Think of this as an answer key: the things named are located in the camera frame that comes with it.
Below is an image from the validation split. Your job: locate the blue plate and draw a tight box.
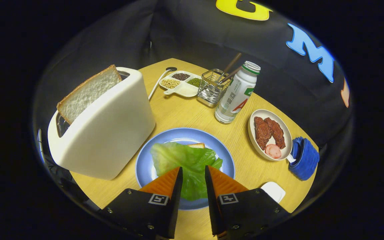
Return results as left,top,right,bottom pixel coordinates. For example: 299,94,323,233
135,128,236,211

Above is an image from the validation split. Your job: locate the black backdrop cloth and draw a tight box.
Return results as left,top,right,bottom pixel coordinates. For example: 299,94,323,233
34,0,354,207

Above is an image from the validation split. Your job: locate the brown chopstick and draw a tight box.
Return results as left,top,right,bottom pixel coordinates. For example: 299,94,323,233
220,67,242,84
217,53,242,82

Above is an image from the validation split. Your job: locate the white bottle green cap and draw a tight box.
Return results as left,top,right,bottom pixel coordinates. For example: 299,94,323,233
214,61,261,124

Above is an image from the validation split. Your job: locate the beige plate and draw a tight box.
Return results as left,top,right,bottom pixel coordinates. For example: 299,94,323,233
248,109,293,162

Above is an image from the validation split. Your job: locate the brown meat piece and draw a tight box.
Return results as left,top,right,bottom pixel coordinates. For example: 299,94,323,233
254,116,272,150
264,117,286,149

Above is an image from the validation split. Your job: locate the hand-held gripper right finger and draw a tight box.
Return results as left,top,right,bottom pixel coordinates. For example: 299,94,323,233
205,165,291,238

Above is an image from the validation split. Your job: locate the pile of yellow soybeans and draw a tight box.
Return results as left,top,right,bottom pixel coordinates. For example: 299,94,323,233
161,79,181,89

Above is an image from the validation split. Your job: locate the small white plate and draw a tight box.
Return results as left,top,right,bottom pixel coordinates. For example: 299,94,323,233
260,181,286,204

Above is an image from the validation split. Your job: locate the metal wire utensil holder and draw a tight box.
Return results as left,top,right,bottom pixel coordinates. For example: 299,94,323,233
197,69,232,108

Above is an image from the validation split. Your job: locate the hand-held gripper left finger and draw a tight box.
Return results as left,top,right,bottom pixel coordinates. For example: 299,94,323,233
100,167,183,239

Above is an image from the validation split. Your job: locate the white toaster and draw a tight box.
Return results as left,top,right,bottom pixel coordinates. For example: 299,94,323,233
47,67,156,181

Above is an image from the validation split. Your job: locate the white cable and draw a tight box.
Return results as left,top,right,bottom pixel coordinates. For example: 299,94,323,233
148,68,172,100

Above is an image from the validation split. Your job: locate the green lettuce leaf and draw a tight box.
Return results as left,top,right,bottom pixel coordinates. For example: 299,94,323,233
150,142,223,201

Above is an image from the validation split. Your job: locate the pink ham slice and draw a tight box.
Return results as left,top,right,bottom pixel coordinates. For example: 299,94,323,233
265,144,282,159

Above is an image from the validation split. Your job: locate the white divided dish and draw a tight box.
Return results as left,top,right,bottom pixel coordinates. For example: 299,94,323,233
159,70,202,98

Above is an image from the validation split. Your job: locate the blue towel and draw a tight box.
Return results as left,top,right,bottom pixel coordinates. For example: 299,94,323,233
288,136,320,181

